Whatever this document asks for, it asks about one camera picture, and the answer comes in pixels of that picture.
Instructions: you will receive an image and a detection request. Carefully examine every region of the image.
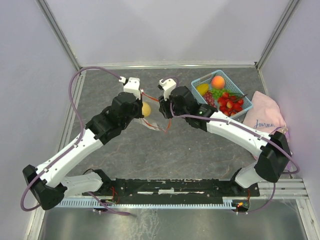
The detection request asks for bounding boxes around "yellow mango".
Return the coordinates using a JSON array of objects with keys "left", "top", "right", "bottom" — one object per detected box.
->
[{"left": 142, "top": 101, "right": 152, "bottom": 118}]

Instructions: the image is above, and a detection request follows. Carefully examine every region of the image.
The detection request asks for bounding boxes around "yellow star fruit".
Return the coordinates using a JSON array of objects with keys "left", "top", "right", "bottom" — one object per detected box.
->
[{"left": 196, "top": 83, "right": 210, "bottom": 96}]

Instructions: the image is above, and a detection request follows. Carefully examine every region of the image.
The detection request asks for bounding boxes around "clear orange zip top bag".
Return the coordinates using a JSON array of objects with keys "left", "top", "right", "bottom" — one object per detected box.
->
[{"left": 134, "top": 92, "right": 171, "bottom": 133}]

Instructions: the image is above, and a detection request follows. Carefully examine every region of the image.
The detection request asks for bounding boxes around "orange pink peach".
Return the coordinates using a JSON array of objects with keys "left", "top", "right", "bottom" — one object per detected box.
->
[{"left": 211, "top": 75, "right": 225, "bottom": 90}]

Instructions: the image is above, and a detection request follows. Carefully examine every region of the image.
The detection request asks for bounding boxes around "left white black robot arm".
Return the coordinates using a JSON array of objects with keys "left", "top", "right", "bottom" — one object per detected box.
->
[{"left": 22, "top": 92, "right": 143, "bottom": 210}]

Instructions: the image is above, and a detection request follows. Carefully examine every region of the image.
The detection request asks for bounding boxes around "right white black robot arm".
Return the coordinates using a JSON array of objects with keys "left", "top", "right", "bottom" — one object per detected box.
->
[{"left": 158, "top": 86, "right": 292, "bottom": 196}]

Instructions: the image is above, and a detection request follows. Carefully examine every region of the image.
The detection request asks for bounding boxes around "pink cloth bag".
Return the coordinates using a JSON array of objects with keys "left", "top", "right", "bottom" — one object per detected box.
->
[{"left": 243, "top": 91, "right": 290, "bottom": 141}]

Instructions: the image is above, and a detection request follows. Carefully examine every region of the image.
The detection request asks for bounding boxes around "purple grape bunch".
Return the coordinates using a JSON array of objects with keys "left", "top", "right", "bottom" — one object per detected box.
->
[{"left": 203, "top": 91, "right": 217, "bottom": 108}]

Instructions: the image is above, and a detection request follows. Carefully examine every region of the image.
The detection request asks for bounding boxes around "light blue plastic basket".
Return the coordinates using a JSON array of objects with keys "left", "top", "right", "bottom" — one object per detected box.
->
[{"left": 191, "top": 70, "right": 253, "bottom": 119}]

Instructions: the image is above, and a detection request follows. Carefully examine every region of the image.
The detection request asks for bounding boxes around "green grape bunch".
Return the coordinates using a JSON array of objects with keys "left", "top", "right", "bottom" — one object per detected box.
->
[{"left": 210, "top": 88, "right": 228, "bottom": 99}]

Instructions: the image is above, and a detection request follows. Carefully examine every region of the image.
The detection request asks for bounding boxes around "red strawberry bunch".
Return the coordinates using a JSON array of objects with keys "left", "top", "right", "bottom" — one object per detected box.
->
[{"left": 217, "top": 92, "right": 247, "bottom": 117}]

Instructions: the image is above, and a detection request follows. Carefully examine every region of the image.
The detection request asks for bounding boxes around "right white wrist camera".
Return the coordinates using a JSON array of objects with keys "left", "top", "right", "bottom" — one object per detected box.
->
[{"left": 158, "top": 77, "right": 178, "bottom": 99}]

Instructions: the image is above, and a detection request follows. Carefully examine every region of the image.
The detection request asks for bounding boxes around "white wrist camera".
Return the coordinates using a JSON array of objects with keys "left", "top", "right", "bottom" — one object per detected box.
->
[
  {"left": 158, "top": 77, "right": 178, "bottom": 99},
  {"left": 119, "top": 76, "right": 142, "bottom": 100}
]

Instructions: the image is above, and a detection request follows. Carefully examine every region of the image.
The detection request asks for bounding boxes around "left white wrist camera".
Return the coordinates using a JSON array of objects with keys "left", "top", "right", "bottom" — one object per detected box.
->
[{"left": 119, "top": 76, "right": 142, "bottom": 100}]

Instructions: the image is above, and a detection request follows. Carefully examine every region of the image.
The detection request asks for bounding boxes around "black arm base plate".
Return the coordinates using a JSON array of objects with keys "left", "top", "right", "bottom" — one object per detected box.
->
[{"left": 93, "top": 178, "right": 260, "bottom": 203}]

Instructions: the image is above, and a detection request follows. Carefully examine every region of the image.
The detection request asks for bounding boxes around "light blue cable duct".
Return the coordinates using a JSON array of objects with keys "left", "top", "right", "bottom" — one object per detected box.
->
[{"left": 57, "top": 194, "right": 236, "bottom": 209}]

